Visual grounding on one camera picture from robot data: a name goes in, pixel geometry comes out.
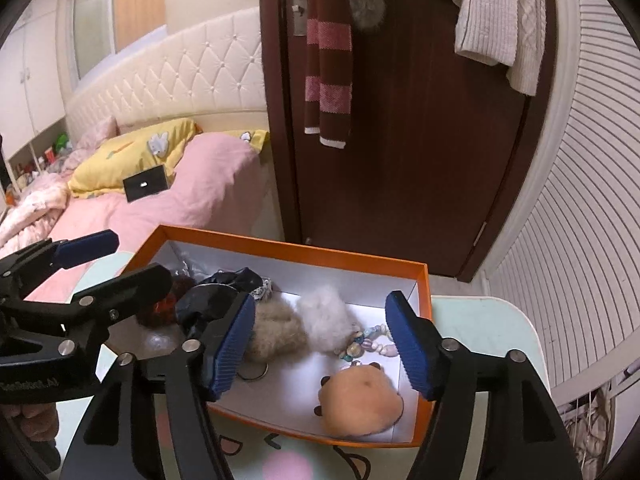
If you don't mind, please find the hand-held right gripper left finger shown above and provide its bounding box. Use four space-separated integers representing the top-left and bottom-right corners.
59 291 257 480

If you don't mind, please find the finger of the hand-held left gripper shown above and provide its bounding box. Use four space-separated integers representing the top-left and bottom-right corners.
0 229 120 291
65 262 174 344

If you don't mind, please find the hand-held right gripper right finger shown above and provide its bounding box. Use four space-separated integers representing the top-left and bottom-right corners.
385 290 586 480

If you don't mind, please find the beaded charm bracelet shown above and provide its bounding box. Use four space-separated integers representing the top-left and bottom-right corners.
340 324 401 361

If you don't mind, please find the beige fur pompom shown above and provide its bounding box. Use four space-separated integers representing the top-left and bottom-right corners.
245 300 308 361

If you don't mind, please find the black shiny pouch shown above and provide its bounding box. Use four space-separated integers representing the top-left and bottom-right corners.
175 267 273 341

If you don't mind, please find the orange round plush toy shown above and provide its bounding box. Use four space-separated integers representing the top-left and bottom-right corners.
314 362 405 436

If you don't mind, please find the white fur pompom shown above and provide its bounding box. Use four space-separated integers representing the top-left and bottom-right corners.
297 285 358 353

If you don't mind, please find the orange cardboard box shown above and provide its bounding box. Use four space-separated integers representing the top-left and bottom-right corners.
120 225 433 448

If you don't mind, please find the person's left hand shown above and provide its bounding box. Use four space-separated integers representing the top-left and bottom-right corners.
7 402 60 442

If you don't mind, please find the dark reddish brown object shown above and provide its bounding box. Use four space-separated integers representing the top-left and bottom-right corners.
137 290 191 328

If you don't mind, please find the floral quilt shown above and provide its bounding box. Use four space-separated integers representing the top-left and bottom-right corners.
0 172 71 256

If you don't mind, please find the smartphone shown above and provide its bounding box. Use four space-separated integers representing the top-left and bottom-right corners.
123 164 170 203

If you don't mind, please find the large yellow pillow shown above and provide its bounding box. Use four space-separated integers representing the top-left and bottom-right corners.
67 117 197 198

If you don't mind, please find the pink patterned pillow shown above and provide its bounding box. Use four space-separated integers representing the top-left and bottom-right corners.
65 115 118 161

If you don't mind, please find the pink blanket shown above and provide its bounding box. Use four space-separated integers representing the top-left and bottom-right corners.
25 132 266 306

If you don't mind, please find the white wardrobe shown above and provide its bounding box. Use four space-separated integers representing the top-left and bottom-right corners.
0 10 68 161

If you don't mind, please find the dark brown door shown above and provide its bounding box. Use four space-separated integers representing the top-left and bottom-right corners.
259 0 558 283

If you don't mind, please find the cream tufted headboard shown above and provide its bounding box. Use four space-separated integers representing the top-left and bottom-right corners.
65 10 268 136

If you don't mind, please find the small yellow pillow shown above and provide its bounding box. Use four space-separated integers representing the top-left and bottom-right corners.
222 129 271 153

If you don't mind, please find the beige quilted cloth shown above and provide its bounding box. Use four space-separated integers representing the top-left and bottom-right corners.
562 385 621 471

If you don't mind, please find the white louvred closet door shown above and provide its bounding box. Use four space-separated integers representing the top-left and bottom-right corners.
482 0 640 396

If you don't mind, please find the frosted glass panel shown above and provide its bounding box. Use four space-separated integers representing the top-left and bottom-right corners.
71 0 116 81

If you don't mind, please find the maroon pink striped scarf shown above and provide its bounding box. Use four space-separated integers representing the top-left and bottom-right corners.
303 0 355 150

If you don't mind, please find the silver key ring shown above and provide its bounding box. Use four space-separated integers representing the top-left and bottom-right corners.
236 360 270 382

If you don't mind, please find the cream cable knit sweater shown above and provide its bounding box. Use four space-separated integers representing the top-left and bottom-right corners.
454 0 547 97

